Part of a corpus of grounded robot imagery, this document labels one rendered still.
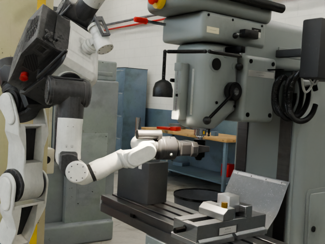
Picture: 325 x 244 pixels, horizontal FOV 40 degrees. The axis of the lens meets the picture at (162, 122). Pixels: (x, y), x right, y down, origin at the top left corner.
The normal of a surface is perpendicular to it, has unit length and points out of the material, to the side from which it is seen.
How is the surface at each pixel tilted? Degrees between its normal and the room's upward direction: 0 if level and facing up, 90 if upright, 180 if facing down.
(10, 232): 90
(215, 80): 90
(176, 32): 90
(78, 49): 56
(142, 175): 90
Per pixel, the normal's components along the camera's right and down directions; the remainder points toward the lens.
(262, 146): -0.80, -0.01
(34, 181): 0.81, -0.11
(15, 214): 0.80, 0.21
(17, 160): -0.58, 0.01
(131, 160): 0.36, 0.26
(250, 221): 0.61, 0.07
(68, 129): 0.24, -0.02
